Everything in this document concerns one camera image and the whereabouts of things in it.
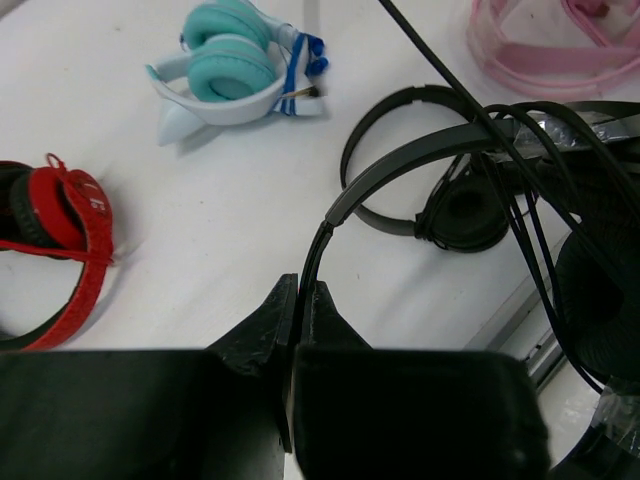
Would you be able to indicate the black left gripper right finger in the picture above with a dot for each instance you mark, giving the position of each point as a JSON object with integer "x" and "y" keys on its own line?
{"x": 325, "y": 333}

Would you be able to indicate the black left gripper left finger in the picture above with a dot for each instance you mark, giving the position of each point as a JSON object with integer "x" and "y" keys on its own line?
{"x": 259, "y": 348}

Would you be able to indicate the black taped headphones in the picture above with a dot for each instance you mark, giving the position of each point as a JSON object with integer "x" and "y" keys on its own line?
{"x": 593, "y": 307}

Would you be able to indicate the small black headphones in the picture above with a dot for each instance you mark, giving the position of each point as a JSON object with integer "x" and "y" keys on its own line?
{"x": 463, "y": 212}

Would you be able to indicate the red and black headphones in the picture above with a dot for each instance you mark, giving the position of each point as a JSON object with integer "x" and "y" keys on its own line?
{"x": 61, "y": 214}

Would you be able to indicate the teal and white headphones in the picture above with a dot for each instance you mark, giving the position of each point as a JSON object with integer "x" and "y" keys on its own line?
{"x": 236, "y": 66}

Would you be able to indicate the pink headphones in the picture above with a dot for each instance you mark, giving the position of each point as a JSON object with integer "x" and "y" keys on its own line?
{"x": 565, "y": 50}

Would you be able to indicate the aluminium table rail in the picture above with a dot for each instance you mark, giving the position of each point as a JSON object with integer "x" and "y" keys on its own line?
{"x": 518, "y": 326}

